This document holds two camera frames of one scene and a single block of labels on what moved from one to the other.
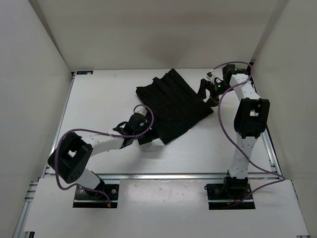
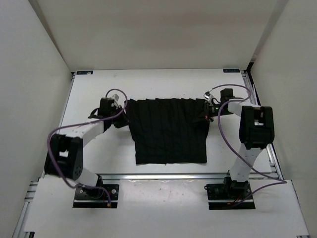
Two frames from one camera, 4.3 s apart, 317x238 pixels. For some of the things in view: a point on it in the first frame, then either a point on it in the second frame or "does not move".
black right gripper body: [217, 89] to [213, 111]
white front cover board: [165, 206] does not move
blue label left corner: [89, 72] does not move
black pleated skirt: [172, 106] to [167, 131]
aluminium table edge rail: [177, 176] does not move
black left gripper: [146, 139] to [124, 121]
